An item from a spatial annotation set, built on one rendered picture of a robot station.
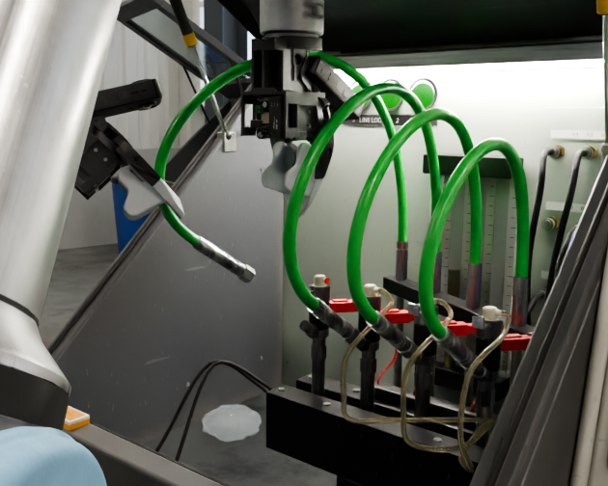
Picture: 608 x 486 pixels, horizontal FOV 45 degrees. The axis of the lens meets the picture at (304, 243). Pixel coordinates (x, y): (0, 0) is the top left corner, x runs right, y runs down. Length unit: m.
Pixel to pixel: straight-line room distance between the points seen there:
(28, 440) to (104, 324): 0.92
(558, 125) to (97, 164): 0.62
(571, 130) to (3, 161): 0.91
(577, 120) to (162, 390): 0.75
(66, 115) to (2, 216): 0.05
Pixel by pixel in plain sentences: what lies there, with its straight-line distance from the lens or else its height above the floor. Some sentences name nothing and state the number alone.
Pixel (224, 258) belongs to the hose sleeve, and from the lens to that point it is 0.97.
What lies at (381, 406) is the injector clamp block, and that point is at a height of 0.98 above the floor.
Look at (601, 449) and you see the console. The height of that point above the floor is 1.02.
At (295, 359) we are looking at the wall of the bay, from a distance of 1.40.
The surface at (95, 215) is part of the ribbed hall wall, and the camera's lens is 7.92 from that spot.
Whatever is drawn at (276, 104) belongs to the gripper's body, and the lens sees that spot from 0.84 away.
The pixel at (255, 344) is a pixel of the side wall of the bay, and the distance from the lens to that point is 1.36.
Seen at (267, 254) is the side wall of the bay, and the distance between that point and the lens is 1.34.
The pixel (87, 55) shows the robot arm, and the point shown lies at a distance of 0.28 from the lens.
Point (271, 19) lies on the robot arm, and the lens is 0.87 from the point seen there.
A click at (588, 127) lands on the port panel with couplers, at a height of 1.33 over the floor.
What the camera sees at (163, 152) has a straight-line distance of 0.93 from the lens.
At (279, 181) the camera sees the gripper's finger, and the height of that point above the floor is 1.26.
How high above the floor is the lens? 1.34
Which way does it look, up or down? 10 degrees down
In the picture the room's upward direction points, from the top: 1 degrees clockwise
